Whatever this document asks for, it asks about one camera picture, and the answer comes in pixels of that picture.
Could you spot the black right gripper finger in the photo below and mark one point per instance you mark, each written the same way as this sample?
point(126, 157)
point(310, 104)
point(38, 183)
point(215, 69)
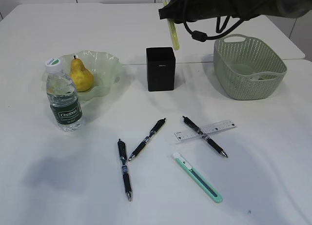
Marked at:
point(175, 10)

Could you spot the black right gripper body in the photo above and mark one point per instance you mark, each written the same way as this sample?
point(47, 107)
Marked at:
point(194, 10)

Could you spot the yellow utility knife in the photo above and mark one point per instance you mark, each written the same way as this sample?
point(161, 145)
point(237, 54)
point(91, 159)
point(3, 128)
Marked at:
point(172, 30)

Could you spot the yellow waste paper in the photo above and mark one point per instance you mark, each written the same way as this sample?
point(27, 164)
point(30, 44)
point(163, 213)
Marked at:
point(263, 77)

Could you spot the yellow pear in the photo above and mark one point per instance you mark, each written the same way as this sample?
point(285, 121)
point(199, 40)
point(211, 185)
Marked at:
point(81, 76)

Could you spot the clear plastic ruler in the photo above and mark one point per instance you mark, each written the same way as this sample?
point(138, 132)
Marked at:
point(207, 130)

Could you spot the clear water bottle green label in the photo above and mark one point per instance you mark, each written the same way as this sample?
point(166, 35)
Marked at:
point(63, 97)

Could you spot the green utility knife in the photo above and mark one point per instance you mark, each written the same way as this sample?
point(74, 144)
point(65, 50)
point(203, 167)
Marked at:
point(197, 178)

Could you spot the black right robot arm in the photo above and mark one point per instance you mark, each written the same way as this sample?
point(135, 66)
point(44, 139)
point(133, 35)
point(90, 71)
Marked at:
point(280, 8)

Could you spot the black square pen holder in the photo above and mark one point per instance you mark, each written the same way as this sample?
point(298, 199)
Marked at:
point(161, 65)

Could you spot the green woven plastic basket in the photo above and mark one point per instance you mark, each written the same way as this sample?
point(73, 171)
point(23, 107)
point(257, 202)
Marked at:
point(237, 58)

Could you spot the black pen middle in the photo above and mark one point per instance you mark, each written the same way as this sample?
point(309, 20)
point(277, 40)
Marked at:
point(152, 132)

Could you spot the black pen on ruler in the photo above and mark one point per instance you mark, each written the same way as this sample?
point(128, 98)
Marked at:
point(206, 138)

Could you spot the black pen front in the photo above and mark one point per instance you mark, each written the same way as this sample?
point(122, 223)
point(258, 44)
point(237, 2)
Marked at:
point(124, 169)

